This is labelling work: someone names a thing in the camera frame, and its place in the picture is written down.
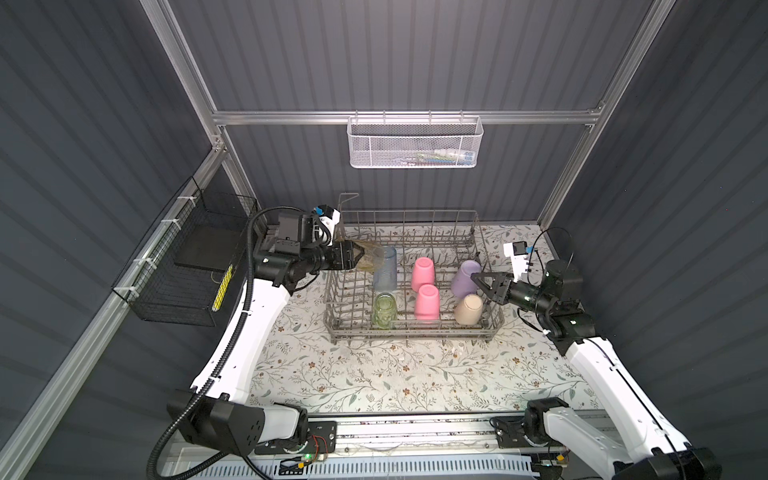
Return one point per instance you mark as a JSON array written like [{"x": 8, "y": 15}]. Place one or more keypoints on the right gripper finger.
[
  {"x": 492, "y": 278},
  {"x": 497, "y": 294}
]

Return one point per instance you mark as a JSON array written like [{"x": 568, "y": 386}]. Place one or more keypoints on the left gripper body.
[{"x": 337, "y": 257}]

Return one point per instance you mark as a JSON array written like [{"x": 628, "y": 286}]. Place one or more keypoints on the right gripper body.
[{"x": 523, "y": 296}]

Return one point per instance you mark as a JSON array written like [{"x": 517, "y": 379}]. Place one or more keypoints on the purple plastic cup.
[{"x": 462, "y": 283}]

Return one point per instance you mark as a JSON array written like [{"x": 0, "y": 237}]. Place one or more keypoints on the beige plastic cup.
[{"x": 469, "y": 309}]

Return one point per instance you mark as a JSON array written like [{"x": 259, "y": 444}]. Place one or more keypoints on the blue transparent cup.
[{"x": 385, "y": 276}]

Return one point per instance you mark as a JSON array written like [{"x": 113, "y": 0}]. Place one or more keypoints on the pink plastic cup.
[
  {"x": 427, "y": 303},
  {"x": 423, "y": 273}
]

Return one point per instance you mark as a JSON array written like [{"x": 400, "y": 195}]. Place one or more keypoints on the green transparent cup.
[{"x": 384, "y": 312}]

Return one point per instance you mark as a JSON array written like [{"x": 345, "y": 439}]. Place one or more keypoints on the yellow transparent cup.
[{"x": 373, "y": 257}]

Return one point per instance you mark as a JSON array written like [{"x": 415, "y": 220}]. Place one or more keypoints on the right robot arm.
[{"x": 649, "y": 447}]

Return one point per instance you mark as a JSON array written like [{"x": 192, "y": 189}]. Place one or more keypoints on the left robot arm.
[{"x": 213, "y": 412}]

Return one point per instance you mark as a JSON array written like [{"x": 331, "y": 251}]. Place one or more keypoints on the floral table mat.
[{"x": 300, "y": 365}]

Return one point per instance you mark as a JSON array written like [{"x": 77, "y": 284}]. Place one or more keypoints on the items in white basket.
[{"x": 440, "y": 157}]

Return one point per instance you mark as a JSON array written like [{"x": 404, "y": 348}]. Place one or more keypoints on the yellow brush in basket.
[{"x": 222, "y": 290}]

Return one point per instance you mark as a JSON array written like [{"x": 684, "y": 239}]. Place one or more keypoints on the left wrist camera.
[{"x": 330, "y": 218}]

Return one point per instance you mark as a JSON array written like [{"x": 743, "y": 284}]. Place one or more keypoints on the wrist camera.
[
  {"x": 519, "y": 255},
  {"x": 330, "y": 218}
]

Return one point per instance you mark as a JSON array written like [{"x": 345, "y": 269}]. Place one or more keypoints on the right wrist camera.
[{"x": 519, "y": 255}]

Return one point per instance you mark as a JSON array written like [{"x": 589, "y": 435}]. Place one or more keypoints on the grey wire dish rack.
[{"x": 448, "y": 237}]

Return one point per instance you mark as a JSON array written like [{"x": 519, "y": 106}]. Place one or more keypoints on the white mesh wall basket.
[{"x": 377, "y": 142}]

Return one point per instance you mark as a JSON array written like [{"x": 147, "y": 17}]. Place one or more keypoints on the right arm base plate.
[{"x": 519, "y": 431}]

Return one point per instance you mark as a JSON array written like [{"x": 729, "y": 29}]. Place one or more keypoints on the black wire wall basket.
[{"x": 177, "y": 279}]

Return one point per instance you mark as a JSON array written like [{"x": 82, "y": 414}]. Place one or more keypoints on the aluminium mounting rail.
[{"x": 420, "y": 432}]

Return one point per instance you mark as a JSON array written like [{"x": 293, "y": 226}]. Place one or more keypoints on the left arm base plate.
[{"x": 320, "y": 438}]

